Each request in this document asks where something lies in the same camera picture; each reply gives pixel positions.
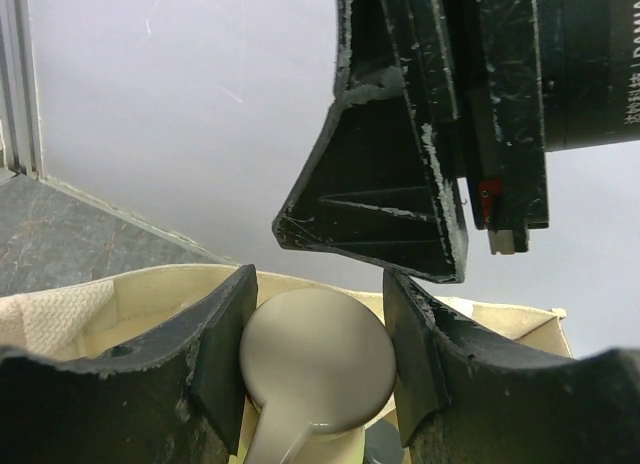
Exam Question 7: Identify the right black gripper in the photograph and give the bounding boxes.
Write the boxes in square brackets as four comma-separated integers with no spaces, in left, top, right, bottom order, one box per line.
[272,0,549,284]

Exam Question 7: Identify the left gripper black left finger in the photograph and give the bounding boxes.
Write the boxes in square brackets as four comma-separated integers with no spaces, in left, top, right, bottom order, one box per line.
[1,265,258,463]

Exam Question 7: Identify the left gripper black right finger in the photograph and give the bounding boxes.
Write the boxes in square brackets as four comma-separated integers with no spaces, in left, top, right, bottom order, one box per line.
[383,271,639,463]

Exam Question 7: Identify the clear square bottle back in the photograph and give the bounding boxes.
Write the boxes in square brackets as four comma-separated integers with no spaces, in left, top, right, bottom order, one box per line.
[363,420,404,464]

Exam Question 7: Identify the beige canvas tote bag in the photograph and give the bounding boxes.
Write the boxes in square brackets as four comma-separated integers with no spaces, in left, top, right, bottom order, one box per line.
[0,263,574,464]

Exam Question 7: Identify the green bottle beige flip cap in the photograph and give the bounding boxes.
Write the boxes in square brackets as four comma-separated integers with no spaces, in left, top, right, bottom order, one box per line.
[239,288,396,463]

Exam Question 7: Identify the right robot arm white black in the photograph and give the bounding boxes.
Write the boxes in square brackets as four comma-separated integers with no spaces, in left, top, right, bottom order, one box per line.
[272,0,639,283]

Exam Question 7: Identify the left aluminium frame post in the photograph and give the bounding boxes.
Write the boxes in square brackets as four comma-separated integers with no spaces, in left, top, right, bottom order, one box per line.
[1,0,43,179]

